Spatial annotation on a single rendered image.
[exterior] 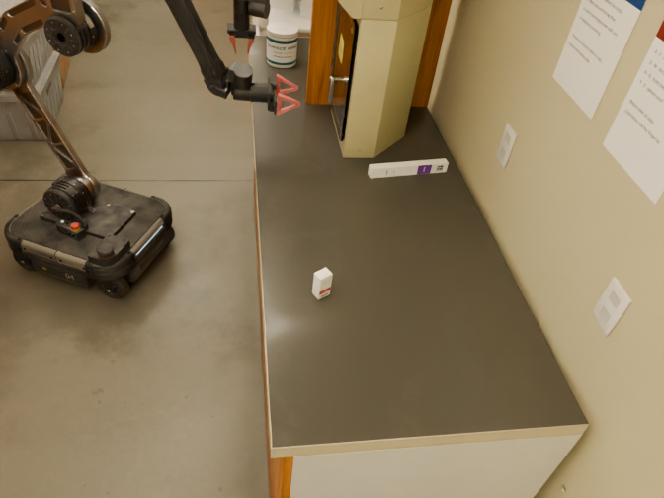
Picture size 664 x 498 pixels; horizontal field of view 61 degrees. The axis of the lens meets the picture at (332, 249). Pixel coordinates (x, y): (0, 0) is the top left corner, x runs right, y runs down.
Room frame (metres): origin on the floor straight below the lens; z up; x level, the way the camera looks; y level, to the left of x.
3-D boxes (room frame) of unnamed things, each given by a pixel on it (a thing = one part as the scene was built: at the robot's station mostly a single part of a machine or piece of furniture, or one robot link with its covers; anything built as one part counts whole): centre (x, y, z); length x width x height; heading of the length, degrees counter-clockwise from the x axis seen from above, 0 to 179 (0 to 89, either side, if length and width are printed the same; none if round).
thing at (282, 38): (2.31, 0.32, 1.02); 0.13 x 0.13 x 0.15
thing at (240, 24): (2.01, 0.43, 1.21); 0.10 x 0.07 x 0.07; 103
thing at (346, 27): (1.79, 0.05, 1.19); 0.30 x 0.01 x 0.40; 12
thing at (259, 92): (1.62, 0.28, 1.15); 0.10 x 0.07 x 0.07; 12
